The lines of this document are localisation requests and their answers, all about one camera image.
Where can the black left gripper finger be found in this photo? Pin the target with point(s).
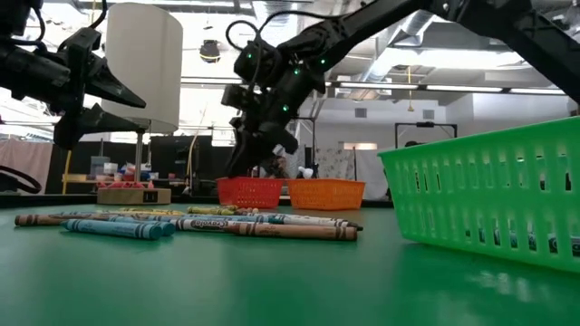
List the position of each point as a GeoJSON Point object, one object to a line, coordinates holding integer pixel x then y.
{"type": "Point", "coordinates": [109, 122]}
{"type": "Point", "coordinates": [113, 90]}

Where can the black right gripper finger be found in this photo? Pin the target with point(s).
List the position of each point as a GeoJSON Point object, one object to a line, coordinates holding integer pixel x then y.
{"type": "Point", "coordinates": [284, 142]}
{"type": "Point", "coordinates": [244, 154]}

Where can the red plastic basket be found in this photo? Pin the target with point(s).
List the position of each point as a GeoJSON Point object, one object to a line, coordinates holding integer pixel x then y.
{"type": "Point", "coordinates": [254, 194]}

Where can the brown crayon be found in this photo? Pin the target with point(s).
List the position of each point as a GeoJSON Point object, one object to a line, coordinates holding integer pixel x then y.
{"type": "Point", "coordinates": [247, 211]}
{"type": "Point", "coordinates": [38, 220]}
{"type": "Point", "coordinates": [294, 232]}

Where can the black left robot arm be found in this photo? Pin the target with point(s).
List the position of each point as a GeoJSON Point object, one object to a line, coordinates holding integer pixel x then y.
{"type": "Point", "coordinates": [31, 72]}

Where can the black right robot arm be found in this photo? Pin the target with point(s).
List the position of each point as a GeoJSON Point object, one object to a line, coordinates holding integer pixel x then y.
{"type": "Point", "coordinates": [521, 31]}

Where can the person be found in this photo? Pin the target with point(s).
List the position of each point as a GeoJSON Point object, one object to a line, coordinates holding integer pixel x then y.
{"type": "Point", "coordinates": [278, 167]}

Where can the white background robot gripper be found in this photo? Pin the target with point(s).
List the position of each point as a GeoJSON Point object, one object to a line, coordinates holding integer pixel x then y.
{"type": "Point", "coordinates": [306, 172]}

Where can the translucent storage box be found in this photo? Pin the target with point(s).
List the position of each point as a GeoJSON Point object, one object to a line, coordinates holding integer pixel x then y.
{"type": "Point", "coordinates": [99, 165]}

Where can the patterned white cloth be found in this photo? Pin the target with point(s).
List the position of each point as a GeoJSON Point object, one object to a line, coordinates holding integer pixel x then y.
{"type": "Point", "coordinates": [335, 164]}

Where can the black partition panel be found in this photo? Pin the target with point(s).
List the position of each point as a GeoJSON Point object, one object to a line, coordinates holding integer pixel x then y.
{"type": "Point", "coordinates": [181, 163]}

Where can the orange plastic basket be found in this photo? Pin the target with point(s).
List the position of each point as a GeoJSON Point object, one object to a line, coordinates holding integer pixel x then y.
{"type": "Point", "coordinates": [325, 194]}

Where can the small pink piece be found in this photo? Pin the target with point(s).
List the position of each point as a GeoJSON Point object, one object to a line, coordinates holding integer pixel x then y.
{"type": "Point", "coordinates": [146, 184]}

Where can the wooden lamp base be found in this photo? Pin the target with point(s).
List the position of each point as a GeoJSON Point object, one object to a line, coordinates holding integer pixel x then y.
{"type": "Point", "coordinates": [122, 197]}

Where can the pink cloth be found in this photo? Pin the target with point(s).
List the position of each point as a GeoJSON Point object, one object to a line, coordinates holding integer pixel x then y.
{"type": "Point", "coordinates": [22, 158]}

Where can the yellow ceiling pendant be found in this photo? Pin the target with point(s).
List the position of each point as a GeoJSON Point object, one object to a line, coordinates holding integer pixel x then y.
{"type": "Point", "coordinates": [410, 108]}

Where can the green plastic basket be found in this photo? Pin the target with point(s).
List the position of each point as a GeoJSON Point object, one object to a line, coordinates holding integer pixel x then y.
{"type": "Point", "coordinates": [476, 147]}

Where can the black metal frame stand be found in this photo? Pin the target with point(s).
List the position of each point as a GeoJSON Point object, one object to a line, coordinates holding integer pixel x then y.
{"type": "Point", "coordinates": [426, 124]}
{"type": "Point", "coordinates": [314, 136]}

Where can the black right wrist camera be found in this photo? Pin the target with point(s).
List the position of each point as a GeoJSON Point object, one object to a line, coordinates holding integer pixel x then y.
{"type": "Point", "coordinates": [236, 97]}

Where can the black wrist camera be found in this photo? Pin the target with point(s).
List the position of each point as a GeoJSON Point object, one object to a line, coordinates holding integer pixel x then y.
{"type": "Point", "coordinates": [236, 97]}
{"type": "Point", "coordinates": [16, 16]}

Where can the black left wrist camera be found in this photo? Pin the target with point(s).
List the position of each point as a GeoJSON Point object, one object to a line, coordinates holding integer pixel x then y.
{"type": "Point", "coordinates": [16, 16]}

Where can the black ceiling dome camera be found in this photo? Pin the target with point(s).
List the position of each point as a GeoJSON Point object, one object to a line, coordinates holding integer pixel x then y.
{"type": "Point", "coordinates": [209, 50]}

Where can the black table frame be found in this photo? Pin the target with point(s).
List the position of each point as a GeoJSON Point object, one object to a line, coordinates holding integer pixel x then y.
{"type": "Point", "coordinates": [45, 200]}

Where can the ceiling light rail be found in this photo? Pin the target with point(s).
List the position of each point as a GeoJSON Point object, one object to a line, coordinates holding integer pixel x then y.
{"type": "Point", "coordinates": [464, 89]}

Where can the grey rectangular air duct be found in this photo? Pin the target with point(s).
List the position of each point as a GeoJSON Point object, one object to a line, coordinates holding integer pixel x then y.
{"type": "Point", "coordinates": [476, 38]}

